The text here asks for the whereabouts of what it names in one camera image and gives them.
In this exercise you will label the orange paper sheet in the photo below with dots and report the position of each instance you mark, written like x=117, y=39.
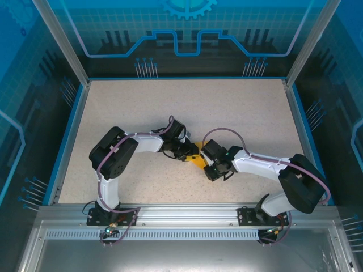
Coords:
x=198, y=164

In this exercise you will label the right black and white robot arm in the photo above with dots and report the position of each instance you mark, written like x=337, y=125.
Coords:
x=300, y=184

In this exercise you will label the left black and white robot arm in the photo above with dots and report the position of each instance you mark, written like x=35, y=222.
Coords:
x=113, y=158

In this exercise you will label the grey sheet metal tray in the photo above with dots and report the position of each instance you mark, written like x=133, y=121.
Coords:
x=181, y=255

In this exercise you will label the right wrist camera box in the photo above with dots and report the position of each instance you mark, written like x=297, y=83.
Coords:
x=209, y=162

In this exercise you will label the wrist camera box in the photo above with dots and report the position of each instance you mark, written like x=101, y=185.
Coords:
x=185, y=139
x=209, y=162

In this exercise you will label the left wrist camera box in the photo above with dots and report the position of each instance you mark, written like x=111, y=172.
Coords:
x=185, y=139

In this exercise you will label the aluminium mounting rail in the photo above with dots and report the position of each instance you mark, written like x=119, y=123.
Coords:
x=184, y=212

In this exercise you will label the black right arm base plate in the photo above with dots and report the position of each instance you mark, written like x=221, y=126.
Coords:
x=246, y=216

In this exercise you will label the aluminium table side rail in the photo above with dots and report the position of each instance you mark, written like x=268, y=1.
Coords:
x=302, y=124
x=74, y=124

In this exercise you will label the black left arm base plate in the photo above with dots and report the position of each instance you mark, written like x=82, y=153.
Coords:
x=96, y=219

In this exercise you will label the aluminium frame post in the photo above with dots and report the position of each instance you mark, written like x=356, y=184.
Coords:
x=65, y=45
x=312, y=45

